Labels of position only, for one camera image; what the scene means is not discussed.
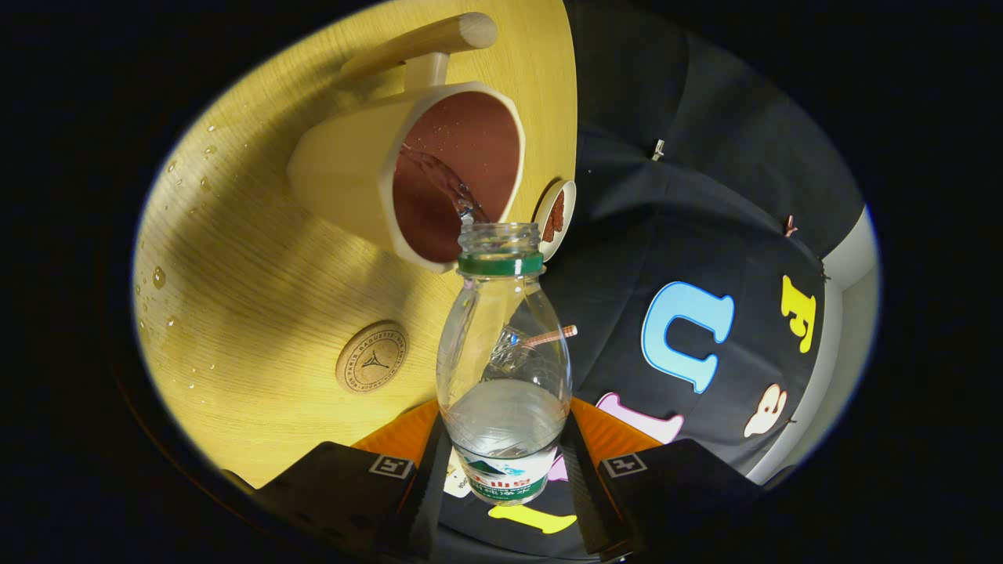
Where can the black backdrop cloth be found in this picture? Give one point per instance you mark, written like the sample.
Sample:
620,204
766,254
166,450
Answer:
627,219

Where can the small white clip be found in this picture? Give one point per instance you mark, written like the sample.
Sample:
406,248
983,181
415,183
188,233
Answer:
658,150

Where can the round cork coaster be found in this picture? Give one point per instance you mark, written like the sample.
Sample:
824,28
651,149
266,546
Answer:
372,357

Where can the brown sausage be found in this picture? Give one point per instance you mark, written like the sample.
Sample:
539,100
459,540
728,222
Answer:
559,210
550,227

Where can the clear plastic juice bottle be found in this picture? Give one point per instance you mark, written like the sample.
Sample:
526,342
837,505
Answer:
505,439

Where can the small wooden clothespin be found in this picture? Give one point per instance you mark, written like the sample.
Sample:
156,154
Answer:
790,226

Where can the wooden table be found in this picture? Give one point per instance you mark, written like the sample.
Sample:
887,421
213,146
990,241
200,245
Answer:
235,274

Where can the round white plate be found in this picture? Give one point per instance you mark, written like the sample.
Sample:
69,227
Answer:
569,204

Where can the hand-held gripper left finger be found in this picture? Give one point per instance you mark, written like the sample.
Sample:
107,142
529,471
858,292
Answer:
427,501

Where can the red striped paper straw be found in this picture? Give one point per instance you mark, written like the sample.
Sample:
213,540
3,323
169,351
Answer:
560,334

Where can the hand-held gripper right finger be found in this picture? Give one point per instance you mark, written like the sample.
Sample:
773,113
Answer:
584,501

